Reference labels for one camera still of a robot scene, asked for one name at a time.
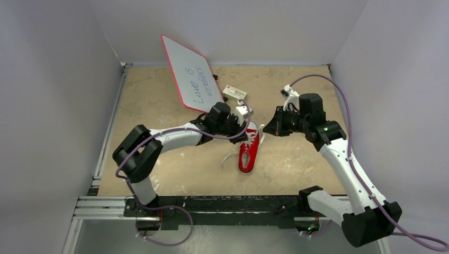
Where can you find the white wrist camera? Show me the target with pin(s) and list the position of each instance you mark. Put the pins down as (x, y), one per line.
(291, 98)
(243, 113)

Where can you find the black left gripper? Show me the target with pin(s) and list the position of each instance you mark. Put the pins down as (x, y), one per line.
(239, 129)

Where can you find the aluminium rail frame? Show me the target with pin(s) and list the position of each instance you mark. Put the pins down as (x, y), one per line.
(108, 208)

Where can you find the pink framed whiteboard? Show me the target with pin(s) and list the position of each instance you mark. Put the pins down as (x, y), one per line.
(194, 80)

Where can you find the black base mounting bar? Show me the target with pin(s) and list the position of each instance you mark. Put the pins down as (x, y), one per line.
(282, 211)

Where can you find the small white green box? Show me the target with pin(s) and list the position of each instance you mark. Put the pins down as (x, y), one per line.
(233, 94)

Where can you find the white shoelace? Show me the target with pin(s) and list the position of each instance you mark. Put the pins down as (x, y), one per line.
(233, 154)

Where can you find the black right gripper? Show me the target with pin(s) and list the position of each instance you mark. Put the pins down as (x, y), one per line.
(278, 121)

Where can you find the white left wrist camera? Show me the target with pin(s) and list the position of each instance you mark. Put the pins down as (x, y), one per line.
(243, 113)

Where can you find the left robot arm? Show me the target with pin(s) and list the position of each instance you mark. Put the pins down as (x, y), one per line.
(137, 154)

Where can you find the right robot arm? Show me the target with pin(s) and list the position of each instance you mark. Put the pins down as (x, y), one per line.
(367, 216)

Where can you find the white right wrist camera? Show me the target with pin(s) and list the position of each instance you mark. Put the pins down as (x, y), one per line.
(291, 98)

